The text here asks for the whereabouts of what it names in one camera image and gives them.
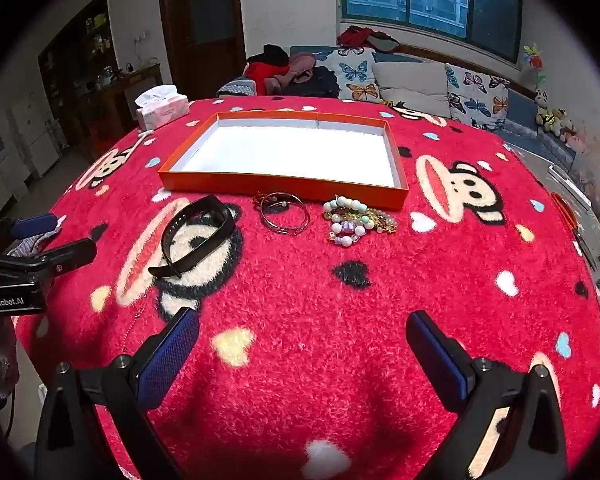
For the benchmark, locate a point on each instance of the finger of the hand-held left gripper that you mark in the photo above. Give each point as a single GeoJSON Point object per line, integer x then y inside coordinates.
{"type": "Point", "coordinates": [65, 255]}
{"type": "Point", "coordinates": [30, 224]}

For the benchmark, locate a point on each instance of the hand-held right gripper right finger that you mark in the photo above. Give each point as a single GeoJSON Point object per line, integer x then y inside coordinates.
{"type": "Point", "coordinates": [440, 355]}

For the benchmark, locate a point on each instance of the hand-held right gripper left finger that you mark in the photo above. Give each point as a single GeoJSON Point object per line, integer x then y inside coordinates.
{"type": "Point", "coordinates": [167, 355]}

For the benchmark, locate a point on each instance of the black wristband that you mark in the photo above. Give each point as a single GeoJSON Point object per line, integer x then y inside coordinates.
{"type": "Point", "coordinates": [190, 259]}

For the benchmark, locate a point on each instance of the silver bangle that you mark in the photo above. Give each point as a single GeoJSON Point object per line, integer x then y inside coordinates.
{"type": "Point", "coordinates": [280, 203]}

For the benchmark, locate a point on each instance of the orange shallow box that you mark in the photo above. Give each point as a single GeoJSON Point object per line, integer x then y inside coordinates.
{"type": "Point", "coordinates": [300, 150]}

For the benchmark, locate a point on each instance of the white refrigerator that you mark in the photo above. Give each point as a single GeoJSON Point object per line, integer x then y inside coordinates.
{"type": "Point", "coordinates": [32, 130]}

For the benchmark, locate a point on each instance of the red printed blanket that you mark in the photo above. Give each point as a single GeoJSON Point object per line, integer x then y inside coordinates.
{"type": "Point", "coordinates": [330, 310]}

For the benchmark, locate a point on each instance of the wooden side table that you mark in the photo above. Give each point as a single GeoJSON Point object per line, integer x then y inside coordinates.
{"type": "Point", "coordinates": [130, 90]}

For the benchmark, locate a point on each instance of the dark wooden cabinet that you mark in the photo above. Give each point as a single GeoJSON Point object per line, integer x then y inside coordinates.
{"type": "Point", "coordinates": [75, 60]}

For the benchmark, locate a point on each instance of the pink tissue box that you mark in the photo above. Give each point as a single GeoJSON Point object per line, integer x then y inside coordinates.
{"type": "Point", "coordinates": [162, 110]}

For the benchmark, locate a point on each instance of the white bar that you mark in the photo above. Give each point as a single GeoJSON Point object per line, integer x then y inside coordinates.
{"type": "Point", "coordinates": [570, 186]}

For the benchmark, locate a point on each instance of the pink plush toy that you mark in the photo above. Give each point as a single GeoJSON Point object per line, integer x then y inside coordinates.
{"type": "Point", "coordinates": [575, 137]}

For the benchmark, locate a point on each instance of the butterfly print pillow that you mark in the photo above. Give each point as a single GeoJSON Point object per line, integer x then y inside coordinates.
{"type": "Point", "coordinates": [355, 72]}
{"type": "Point", "coordinates": [475, 95]}

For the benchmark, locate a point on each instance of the brown bear plush toy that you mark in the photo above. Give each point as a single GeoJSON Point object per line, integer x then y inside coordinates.
{"type": "Point", "coordinates": [555, 119]}

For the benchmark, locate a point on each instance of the blue sofa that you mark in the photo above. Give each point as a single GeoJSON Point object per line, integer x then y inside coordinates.
{"type": "Point", "coordinates": [522, 105]}

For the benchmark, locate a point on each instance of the red garment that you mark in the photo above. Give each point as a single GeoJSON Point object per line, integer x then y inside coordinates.
{"type": "Point", "coordinates": [260, 77]}

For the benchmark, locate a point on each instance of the grey pillow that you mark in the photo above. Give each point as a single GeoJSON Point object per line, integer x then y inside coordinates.
{"type": "Point", "coordinates": [410, 85]}

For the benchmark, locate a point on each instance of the panda plush toy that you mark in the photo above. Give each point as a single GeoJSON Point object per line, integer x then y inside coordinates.
{"type": "Point", "coordinates": [542, 99]}

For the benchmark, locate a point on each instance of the dark wooden door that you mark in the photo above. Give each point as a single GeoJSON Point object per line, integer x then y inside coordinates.
{"type": "Point", "coordinates": [205, 10]}

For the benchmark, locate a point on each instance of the black hat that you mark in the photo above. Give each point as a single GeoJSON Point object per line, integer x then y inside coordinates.
{"type": "Point", "coordinates": [276, 55]}

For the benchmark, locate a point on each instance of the pink brown garment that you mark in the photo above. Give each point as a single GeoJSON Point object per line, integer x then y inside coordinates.
{"type": "Point", "coordinates": [295, 72]}

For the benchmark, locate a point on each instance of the black jacket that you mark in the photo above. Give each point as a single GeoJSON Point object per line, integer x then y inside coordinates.
{"type": "Point", "coordinates": [322, 82]}

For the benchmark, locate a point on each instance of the artificial flowers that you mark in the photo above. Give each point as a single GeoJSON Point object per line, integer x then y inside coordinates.
{"type": "Point", "coordinates": [534, 60]}

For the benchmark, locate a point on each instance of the red cloth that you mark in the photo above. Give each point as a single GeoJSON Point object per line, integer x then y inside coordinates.
{"type": "Point", "coordinates": [365, 37]}

